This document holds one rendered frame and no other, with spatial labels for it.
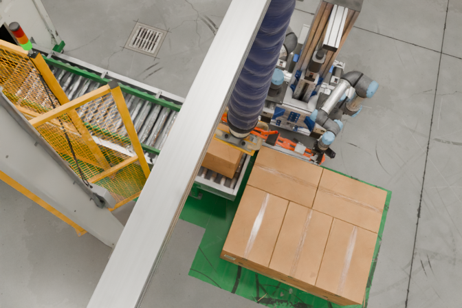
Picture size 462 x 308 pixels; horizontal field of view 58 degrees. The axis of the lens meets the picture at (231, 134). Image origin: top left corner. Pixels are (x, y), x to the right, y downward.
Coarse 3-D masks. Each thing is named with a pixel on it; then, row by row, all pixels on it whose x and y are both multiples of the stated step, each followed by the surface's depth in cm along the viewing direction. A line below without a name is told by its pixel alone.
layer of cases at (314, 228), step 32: (256, 160) 376; (288, 160) 378; (256, 192) 365; (288, 192) 367; (320, 192) 369; (352, 192) 371; (384, 192) 373; (256, 224) 354; (288, 224) 356; (320, 224) 358; (352, 224) 361; (224, 256) 377; (256, 256) 344; (288, 256) 346; (320, 256) 347; (352, 256) 349; (320, 288) 338; (352, 288) 339
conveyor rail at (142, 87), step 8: (32, 48) 402; (40, 48) 401; (56, 56) 398; (64, 56) 399; (72, 64) 401; (80, 64) 397; (88, 64) 397; (96, 72) 398; (112, 72) 396; (120, 80) 394; (128, 80) 393; (136, 88) 397; (144, 88) 391; (152, 88) 392; (160, 96) 394; (168, 96) 390; (176, 96) 390
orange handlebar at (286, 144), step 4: (224, 116) 310; (224, 120) 308; (256, 128) 307; (252, 132) 306; (256, 132) 306; (260, 136) 306; (264, 136) 305; (284, 140) 304; (288, 140) 305; (280, 144) 304; (284, 144) 303; (288, 144) 303; (292, 144) 305; (288, 148) 304; (292, 148) 303; (308, 148) 304; (308, 156) 302
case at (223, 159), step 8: (224, 128) 342; (248, 136) 346; (216, 144) 336; (224, 144) 337; (208, 152) 333; (216, 152) 334; (224, 152) 334; (232, 152) 335; (240, 152) 335; (208, 160) 350; (216, 160) 342; (224, 160) 334; (232, 160) 332; (240, 160) 372; (208, 168) 369; (216, 168) 361; (224, 168) 352; (232, 168) 343; (232, 176) 361
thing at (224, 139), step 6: (222, 132) 316; (228, 132) 317; (216, 138) 315; (222, 138) 315; (228, 138) 315; (228, 144) 314; (234, 144) 313; (240, 144) 314; (246, 144) 314; (240, 150) 313; (246, 150) 312; (252, 150) 313
